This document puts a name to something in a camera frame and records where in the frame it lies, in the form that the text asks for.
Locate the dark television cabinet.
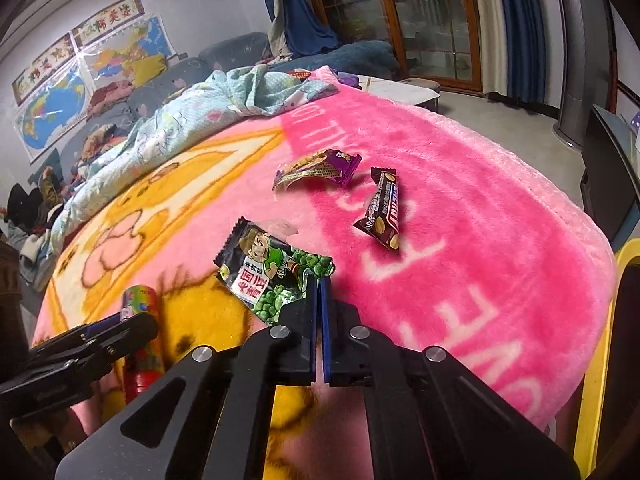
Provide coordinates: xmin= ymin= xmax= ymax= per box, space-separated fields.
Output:
xmin=580 ymin=103 xmax=640 ymax=249

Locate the blue curtain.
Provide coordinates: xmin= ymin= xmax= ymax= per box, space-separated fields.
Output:
xmin=248 ymin=0 xmax=342 ymax=59
xmin=491 ymin=0 xmax=549 ymax=107

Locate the long embroidered wall banner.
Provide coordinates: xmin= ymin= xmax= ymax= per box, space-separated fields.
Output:
xmin=71 ymin=0 xmax=146 ymax=51
xmin=11 ymin=33 xmax=77 ymax=107

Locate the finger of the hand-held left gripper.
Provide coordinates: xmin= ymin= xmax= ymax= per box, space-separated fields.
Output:
xmin=30 ymin=316 xmax=126 ymax=356
xmin=75 ymin=312 xmax=160 ymax=369

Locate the light blue printed quilt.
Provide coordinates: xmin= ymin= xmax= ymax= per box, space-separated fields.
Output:
xmin=50 ymin=64 xmax=341 ymax=257

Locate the beige curtain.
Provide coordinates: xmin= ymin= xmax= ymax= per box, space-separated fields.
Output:
xmin=469 ymin=0 xmax=507 ymax=97

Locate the green snack packet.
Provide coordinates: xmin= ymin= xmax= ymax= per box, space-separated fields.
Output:
xmin=214 ymin=216 xmax=335 ymax=327

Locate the white-topped coffee table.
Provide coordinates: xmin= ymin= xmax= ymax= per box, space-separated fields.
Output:
xmin=356 ymin=75 xmax=441 ymax=114

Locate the pile of clothes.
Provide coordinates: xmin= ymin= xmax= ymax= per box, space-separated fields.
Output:
xmin=4 ymin=82 xmax=137 ymax=291

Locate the red printed cylindrical can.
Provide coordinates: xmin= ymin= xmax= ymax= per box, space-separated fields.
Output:
xmin=121 ymin=284 xmax=166 ymax=404

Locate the country map poster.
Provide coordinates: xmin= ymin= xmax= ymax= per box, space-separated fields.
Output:
xmin=81 ymin=15 xmax=177 ymax=94

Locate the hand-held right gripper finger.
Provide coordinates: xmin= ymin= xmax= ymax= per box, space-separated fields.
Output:
xmin=55 ymin=276 xmax=321 ymax=480
xmin=321 ymin=276 xmax=581 ymax=480

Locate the purple snack wrapper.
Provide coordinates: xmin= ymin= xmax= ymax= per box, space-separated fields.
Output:
xmin=272 ymin=147 xmax=362 ymax=194

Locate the pink printed plush blanket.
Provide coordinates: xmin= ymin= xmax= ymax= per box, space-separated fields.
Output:
xmin=32 ymin=72 xmax=619 ymax=480

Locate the blue plush sofa cover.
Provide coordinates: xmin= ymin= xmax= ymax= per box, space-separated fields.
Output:
xmin=270 ymin=40 xmax=401 ymax=79

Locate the grey standing air conditioner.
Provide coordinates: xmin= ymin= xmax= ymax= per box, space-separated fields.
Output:
xmin=551 ymin=0 xmax=619 ymax=152

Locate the grey sofa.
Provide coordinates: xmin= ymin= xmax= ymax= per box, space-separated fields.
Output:
xmin=30 ymin=31 xmax=275 ymax=186

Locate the yellow-rimmed black bin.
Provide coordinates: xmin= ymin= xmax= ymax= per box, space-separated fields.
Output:
xmin=572 ymin=239 xmax=640 ymax=480

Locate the world map poster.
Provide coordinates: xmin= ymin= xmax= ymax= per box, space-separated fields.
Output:
xmin=12 ymin=66 xmax=94 ymax=164

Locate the brown chocolate bar wrapper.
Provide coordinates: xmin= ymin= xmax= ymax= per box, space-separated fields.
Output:
xmin=352 ymin=167 xmax=404 ymax=256

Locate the small brown stool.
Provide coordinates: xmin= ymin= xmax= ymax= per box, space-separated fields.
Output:
xmin=400 ymin=77 xmax=444 ymax=94

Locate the wooden glass sliding door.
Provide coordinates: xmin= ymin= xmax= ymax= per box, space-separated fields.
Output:
xmin=297 ymin=0 xmax=484 ymax=95

